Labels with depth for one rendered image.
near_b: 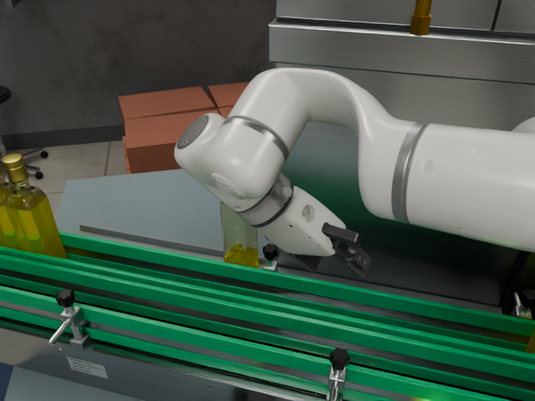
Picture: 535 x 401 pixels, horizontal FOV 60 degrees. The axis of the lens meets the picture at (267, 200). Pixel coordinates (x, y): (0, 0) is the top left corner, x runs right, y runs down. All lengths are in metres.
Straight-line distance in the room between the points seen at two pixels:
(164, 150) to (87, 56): 1.11
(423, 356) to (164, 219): 0.86
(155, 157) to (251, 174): 2.16
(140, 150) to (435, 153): 2.26
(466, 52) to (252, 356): 0.57
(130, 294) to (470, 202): 0.70
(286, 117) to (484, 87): 0.41
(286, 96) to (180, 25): 2.89
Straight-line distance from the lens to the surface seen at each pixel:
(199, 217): 1.41
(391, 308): 0.90
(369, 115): 0.40
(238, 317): 0.86
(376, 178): 0.37
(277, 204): 0.55
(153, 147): 2.55
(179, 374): 0.88
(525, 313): 0.93
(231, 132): 0.45
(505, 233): 0.37
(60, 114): 3.61
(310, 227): 0.57
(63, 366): 1.04
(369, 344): 0.83
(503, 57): 0.77
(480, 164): 0.36
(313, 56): 0.77
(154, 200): 1.51
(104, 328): 0.91
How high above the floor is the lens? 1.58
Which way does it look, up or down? 34 degrees down
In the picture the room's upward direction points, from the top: straight up
